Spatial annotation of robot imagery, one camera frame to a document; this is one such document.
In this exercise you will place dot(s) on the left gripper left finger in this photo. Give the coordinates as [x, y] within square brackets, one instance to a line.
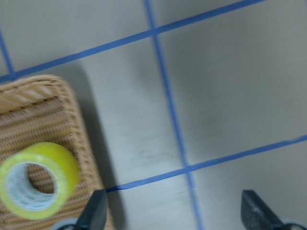
[94, 215]

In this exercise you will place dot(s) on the brown wicker basket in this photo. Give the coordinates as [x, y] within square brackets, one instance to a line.
[44, 108]

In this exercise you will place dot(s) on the yellow tape roll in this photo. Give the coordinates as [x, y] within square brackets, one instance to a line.
[17, 193]

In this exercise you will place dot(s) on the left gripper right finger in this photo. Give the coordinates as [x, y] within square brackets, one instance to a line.
[256, 215]

